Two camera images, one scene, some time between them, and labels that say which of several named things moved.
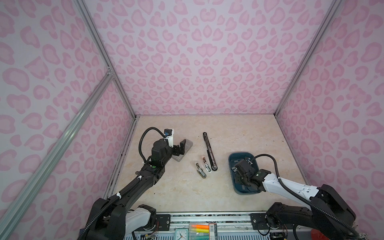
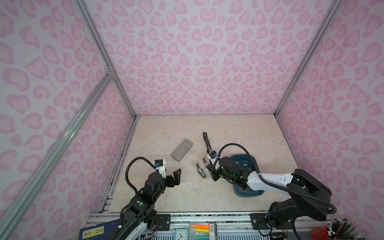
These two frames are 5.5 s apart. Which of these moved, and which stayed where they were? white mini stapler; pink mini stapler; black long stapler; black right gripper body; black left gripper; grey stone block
Moved: black left gripper; black right gripper body
Stayed: pink mini stapler; black long stapler; white mini stapler; grey stone block
